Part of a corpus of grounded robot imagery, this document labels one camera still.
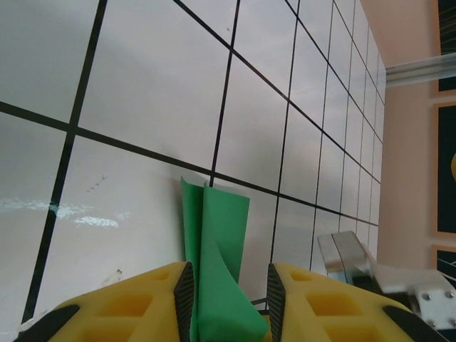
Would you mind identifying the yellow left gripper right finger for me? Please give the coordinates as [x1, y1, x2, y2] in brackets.
[266, 262, 446, 342]

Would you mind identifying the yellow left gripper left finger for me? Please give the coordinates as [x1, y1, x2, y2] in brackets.
[14, 261, 196, 342]

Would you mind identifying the aluminium corner post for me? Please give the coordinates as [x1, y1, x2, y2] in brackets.
[383, 53, 456, 88]

